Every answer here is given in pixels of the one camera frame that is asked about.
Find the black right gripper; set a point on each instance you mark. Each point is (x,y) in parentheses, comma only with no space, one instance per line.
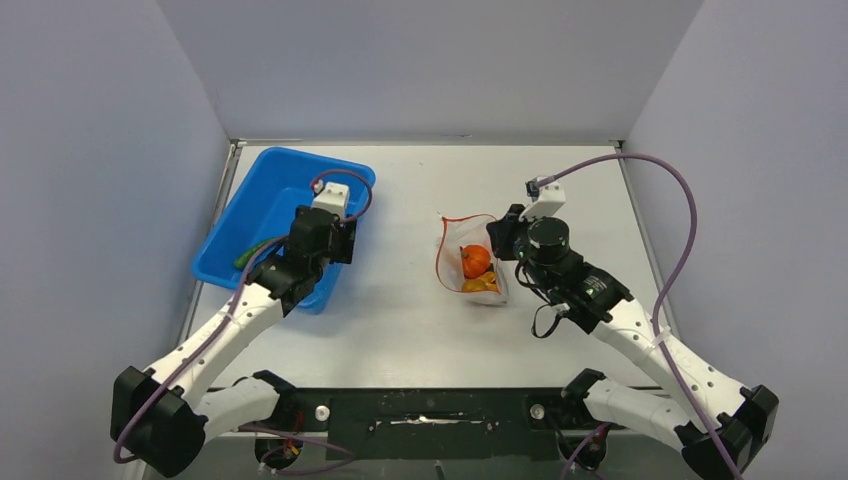
(503,231)

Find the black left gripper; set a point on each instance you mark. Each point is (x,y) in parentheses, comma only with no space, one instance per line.
(342,233)

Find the orange toy pumpkin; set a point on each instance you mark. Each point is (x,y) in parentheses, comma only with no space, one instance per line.
(475,260)

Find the yellow fried food piece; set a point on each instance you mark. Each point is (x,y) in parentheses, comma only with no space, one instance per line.
(487,282)

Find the blue plastic bin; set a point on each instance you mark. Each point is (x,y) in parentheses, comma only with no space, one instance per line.
(264,207)

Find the green toy chili pepper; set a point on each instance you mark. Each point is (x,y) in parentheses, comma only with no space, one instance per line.
(242,260)

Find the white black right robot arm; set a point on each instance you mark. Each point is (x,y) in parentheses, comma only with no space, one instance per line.
(715,422)

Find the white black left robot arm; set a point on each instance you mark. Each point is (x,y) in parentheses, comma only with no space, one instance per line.
(164,414)

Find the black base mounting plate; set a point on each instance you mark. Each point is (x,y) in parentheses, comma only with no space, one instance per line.
(437,423)

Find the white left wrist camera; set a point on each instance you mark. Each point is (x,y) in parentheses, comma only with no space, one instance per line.
(332,197)

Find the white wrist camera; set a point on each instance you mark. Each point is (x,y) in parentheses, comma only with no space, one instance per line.
(546,198)
(332,197)

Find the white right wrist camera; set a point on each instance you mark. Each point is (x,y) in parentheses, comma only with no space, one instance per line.
(546,198)

